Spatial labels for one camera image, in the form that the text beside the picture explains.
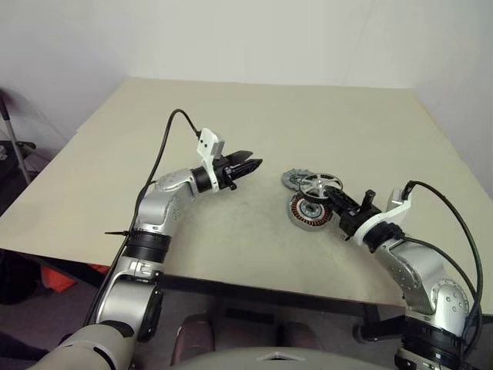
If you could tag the motor stator with copper windings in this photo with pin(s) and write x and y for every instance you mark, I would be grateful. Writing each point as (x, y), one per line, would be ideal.
(308, 212)

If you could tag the silver spoked rotor wheel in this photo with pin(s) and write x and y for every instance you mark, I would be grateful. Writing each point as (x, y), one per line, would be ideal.
(319, 187)

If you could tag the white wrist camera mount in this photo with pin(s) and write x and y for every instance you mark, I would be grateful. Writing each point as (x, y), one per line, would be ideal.
(206, 144)
(379, 219)

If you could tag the black table frame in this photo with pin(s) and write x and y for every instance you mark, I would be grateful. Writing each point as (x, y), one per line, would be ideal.
(269, 297)

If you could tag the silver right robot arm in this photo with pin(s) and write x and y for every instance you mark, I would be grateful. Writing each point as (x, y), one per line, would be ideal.
(412, 262)

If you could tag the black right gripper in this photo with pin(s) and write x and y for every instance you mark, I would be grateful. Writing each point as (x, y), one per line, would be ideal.
(352, 221)

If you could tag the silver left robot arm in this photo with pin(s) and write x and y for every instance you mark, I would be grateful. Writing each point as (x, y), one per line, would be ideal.
(169, 185)

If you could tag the gray robot torso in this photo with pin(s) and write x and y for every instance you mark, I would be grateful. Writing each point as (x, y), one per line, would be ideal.
(277, 362)

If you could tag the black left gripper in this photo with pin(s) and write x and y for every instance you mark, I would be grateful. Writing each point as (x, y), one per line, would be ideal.
(224, 176)

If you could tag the grey round gear plate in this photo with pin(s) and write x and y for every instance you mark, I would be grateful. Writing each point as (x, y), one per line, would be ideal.
(290, 179)

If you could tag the dark maroon rounded shape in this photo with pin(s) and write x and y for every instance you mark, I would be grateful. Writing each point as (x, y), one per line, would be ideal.
(192, 335)

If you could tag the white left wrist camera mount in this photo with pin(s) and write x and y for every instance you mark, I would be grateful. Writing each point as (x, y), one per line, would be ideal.
(206, 144)

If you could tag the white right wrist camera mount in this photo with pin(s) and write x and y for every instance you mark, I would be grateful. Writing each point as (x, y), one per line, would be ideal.
(379, 219)

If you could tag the black and gray cart frame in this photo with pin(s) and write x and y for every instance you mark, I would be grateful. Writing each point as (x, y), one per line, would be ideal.
(12, 133)

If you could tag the orange object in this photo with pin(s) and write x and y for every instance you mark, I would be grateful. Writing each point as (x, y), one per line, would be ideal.
(56, 279)

